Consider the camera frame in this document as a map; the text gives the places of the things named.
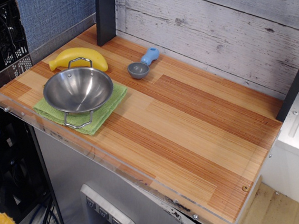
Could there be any green folded cloth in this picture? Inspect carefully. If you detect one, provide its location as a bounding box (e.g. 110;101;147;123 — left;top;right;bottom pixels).
33;83;127;135

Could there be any clear acrylic table guard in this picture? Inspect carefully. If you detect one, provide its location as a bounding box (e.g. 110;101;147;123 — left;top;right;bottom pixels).
0;61;280;224

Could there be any black plastic crate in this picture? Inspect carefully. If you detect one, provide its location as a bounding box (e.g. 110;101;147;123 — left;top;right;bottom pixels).
0;0;28;66

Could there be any blue handled grey spoon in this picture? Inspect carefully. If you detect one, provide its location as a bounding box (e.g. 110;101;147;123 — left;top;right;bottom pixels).
127;47;159;79

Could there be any yellow black object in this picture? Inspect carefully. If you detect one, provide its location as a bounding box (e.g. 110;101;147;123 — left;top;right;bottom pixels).
0;213;16;224

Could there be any silver toy fridge cabinet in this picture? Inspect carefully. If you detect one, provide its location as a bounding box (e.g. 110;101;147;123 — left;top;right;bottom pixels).
34;129;196;224

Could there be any yellow plastic banana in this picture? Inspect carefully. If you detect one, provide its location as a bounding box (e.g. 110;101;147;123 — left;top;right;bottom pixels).
49;47;108;72

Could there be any left dark vertical post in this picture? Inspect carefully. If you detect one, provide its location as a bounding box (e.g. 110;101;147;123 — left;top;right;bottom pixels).
95;0;116;46

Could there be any steel colander bowl with handles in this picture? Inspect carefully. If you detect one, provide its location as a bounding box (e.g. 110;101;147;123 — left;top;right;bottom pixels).
43;60;114;129

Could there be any grey dispenser button panel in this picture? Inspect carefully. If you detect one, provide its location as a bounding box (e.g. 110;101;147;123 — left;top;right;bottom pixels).
80;184;135;224

